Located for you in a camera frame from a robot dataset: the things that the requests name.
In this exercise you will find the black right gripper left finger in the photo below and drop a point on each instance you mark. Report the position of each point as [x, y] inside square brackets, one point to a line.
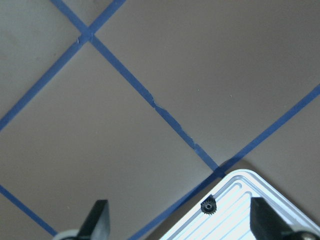
[96, 226]

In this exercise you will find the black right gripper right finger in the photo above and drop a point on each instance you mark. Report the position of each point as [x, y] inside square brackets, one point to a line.
[266, 224]

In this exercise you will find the silver ribbed metal tray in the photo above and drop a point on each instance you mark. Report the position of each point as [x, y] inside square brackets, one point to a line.
[231, 221]

